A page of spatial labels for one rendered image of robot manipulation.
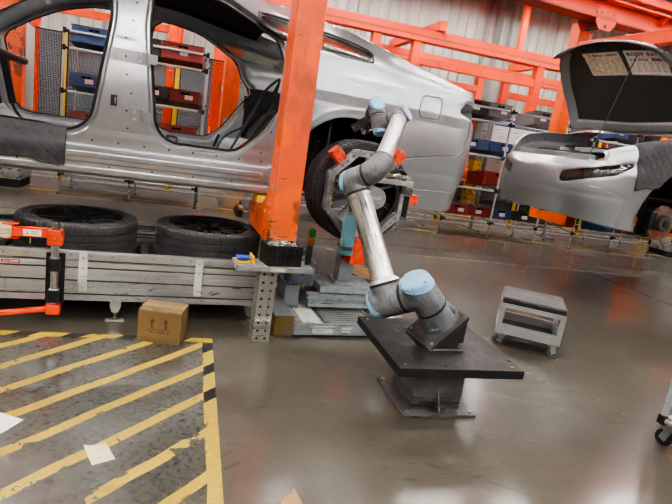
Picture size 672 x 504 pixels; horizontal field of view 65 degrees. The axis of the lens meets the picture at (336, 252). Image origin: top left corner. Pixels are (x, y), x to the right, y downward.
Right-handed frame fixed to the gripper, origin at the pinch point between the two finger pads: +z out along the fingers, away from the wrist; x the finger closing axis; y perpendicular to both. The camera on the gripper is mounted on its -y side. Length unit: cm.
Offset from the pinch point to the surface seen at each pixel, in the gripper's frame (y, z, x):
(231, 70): -16, 183, 179
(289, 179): -59, -19, -16
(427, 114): 60, 26, 3
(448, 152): 68, 42, -24
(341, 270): -42, 46, -67
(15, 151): -188, -3, 68
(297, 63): -33, -48, 32
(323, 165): -31.2, 3.7, -8.4
